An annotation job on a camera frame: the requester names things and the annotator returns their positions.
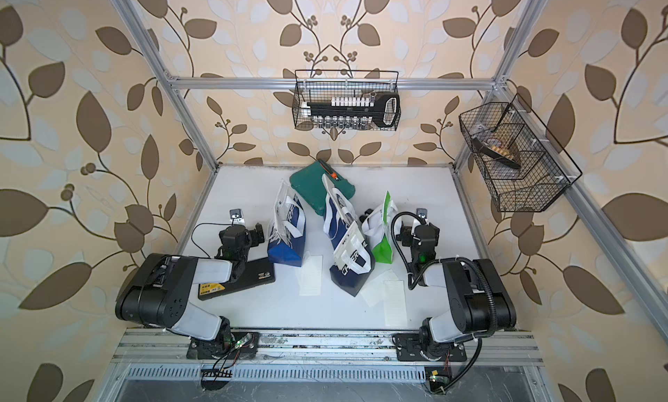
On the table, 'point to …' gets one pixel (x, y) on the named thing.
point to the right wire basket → (519, 170)
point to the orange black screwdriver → (329, 170)
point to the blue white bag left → (287, 231)
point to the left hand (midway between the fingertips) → (240, 224)
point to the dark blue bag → (354, 257)
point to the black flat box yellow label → (257, 272)
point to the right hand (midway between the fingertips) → (417, 223)
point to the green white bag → (378, 225)
